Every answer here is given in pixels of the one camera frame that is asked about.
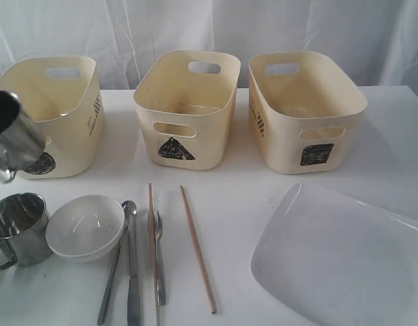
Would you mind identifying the steel table knife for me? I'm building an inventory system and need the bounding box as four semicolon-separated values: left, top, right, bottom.
127;217;142;325

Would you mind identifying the cream bin with square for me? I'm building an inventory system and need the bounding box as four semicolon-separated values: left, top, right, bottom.
249;51;368;174

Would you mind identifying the cream bin with triangle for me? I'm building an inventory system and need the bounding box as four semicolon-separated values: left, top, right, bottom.
133;50;241;170

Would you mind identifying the white square plate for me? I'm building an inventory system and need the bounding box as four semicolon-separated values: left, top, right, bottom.
251;183;418;325

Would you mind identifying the steel fork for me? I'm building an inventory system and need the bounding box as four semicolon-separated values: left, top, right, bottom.
154;212;167;307

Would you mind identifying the cream bin with circle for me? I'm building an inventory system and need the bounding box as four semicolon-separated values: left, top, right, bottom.
0;56;105;179

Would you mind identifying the white curtain backdrop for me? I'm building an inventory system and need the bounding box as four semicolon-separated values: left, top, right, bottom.
0;1;418;95

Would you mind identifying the steel spoon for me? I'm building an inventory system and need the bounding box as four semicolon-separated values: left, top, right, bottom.
97;200;137;325

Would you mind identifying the wooden chopstick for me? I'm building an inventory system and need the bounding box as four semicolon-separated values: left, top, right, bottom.
147;183;160;325
179;185;217;315

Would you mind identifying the steel mug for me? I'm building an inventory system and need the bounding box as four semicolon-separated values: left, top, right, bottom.
0;192;53;271
0;90;46;184

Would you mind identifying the white bowl steel inside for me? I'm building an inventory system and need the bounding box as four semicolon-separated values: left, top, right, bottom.
46;194;124;262

